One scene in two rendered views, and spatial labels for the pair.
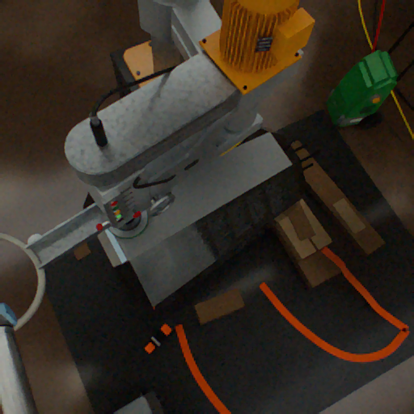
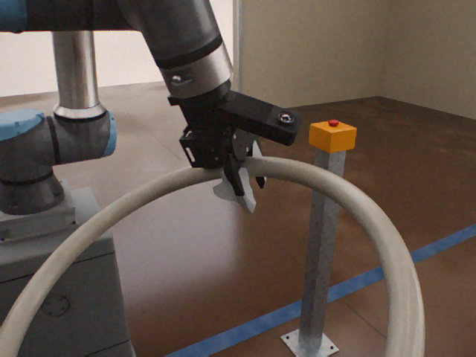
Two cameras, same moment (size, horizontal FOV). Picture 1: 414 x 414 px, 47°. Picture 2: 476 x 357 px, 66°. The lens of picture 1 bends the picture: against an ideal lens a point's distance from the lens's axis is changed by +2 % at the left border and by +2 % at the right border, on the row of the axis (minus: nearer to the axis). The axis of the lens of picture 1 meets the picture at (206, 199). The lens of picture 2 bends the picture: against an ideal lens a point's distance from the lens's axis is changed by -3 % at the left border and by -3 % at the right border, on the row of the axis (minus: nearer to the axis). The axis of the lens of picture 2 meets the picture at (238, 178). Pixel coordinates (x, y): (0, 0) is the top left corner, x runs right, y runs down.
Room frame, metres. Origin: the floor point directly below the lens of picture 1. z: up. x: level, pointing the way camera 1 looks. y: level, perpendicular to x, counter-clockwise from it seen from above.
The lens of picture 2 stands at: (0.56, 0.96, 1.45)
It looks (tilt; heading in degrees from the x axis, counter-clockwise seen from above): 24 degrees down; 189
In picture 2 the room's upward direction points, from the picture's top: straight up
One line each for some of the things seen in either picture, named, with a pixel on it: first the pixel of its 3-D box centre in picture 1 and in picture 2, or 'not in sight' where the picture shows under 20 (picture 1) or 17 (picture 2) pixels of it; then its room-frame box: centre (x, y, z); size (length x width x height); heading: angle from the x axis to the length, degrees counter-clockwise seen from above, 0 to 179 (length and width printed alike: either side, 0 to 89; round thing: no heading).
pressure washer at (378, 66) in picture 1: (371, 78); not in sight; (2.13, -1.00, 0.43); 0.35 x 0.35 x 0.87; 21
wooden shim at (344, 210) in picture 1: (348, 216); not in sight; (1.22, -1.00, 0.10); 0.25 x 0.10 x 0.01; 40
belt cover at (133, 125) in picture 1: (183, 104); not in sight; (0.96, 0.14, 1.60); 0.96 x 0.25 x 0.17; 136
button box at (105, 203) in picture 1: (115, 209); not in sight; (0.58, 0.36, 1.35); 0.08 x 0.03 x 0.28; 136
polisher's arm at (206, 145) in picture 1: (192, 140); not in sight; (0.98, 0.10, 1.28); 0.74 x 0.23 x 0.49; 136
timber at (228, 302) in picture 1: (218, 306); not in sight; (0.46, -0.19, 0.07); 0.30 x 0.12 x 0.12; 120
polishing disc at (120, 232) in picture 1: (126, 217); not in sight; (0.71, 0.39, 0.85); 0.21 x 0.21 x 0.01
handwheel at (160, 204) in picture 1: (157, 200); not in sight; (0.71, 0.22, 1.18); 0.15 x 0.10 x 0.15; 136
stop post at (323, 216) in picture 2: not in sight; (320, 251); (-0.79, 1.10, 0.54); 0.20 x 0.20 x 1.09; 36
